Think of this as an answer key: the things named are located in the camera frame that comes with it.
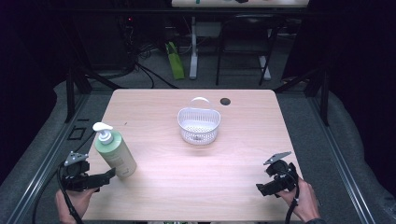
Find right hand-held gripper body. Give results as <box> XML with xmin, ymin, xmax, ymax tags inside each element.
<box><xmin>262</xmin><ymin>151</ymin><xmax>300</xmax><ymax>192</ymax></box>

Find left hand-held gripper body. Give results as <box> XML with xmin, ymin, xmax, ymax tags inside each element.
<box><xmin>59</xmin><ymin>151</ymin><xmax>94</xmax><ymax>191</ymax></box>

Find green pump bottle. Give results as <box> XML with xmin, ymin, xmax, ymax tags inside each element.
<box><xmin>92</xmin><ymin>121</ymin><xmax>138</xmax><ymax>179</ymax></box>

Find white perforated plastic basket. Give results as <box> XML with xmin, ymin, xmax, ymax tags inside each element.
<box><xmin>177</xmin><ymin>96</ymin><xmax>222</xmax><ymax>147</ymax></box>

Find person's left hand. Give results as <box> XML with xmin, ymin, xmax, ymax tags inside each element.
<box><xmin>55</xmin><ymin>187</ymin><xmax>98</xmax><ymax>224</ymax></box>

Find person's right hand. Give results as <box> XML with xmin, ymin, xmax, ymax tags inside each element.
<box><xmin>275</xmin><ymin>176</ymin><xmax>322</xmax><ymax>223</ymax></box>

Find black metal stand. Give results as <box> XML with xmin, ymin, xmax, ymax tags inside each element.
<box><xmin>273</xmin><ymin>65</ymin><xmax>332</xmax><ymax>127</ymax></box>
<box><xmin>64</xmin><ymin>65</ymin><xmax>124</xmax><ymax>124</ymax></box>

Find white table leg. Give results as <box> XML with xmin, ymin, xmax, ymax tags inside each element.
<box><xmin>257</xmin><ymin>29</ymin><xmax>272</xmax><ymax>82</ymax></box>
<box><xmin>189</xmin><ymin>16</ymin><xmax>200</xmax><ymax>80</ymax></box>

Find black metal chair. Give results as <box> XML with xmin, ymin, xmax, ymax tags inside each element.
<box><xmin>215</xmin><ymin>12</ymin><xmax>283</xmax><ymax>87</ymax></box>

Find green bag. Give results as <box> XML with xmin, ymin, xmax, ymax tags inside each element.
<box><xmin>164</xmin><ymin>41</ymin><xmax>186</xmax><ymax>81</ymax></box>

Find light wooden background table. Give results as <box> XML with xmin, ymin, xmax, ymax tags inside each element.
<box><xmin>171</xmin><ymin>0</ymin><xmax>311</xmax><ymax>8</ymax></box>

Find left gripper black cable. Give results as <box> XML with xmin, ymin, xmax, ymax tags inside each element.
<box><xmin>56</xmin><ymin>164</ymin><xmax>84</xmax><ymax>224</ymax></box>

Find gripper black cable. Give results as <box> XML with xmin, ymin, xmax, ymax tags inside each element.
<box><xmin>56</xmin><ymin>164</ymin><xmax>84</xmax><ymax>224</ymax></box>
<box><xmin>278</xmin><ymin>174</ymin><xmax>301</xmax><ymax>224</ymax></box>

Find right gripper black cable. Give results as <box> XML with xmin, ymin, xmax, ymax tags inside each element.
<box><xmin>278</xmin><ymin>174</ymin><xmax>301</xmax><ymax>224</ymax></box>

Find aluminium floor rail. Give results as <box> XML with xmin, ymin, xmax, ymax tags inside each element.
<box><xmin>306</xmin><ymin>92</ymin><xmax>378</xmax><ymax>224</ymax></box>
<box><xmin>5</xmin><ymin>92</ymin><xmax>92</xmax><ymax>224</ymax></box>

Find bundle of black cables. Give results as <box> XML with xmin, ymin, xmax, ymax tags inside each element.
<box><xmin>122</xmin><ymin>17</ymin><xmax>180</xmax><ymax>90</ymax></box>

